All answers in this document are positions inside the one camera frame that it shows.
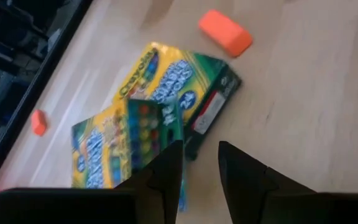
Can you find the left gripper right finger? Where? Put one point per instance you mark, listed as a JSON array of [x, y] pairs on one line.
[[241, 180]]

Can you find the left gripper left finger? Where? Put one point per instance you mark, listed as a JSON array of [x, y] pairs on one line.
[[163, 180]]

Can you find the Crayola crayon box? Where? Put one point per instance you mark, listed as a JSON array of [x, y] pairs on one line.
[[172, 74], [104, 149]]

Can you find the orange eraser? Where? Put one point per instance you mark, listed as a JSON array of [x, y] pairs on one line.
[[38, 123], [225, 32]]

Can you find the black aluminium rig frame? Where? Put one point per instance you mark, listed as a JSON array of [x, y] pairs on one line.
[[50, 62]]

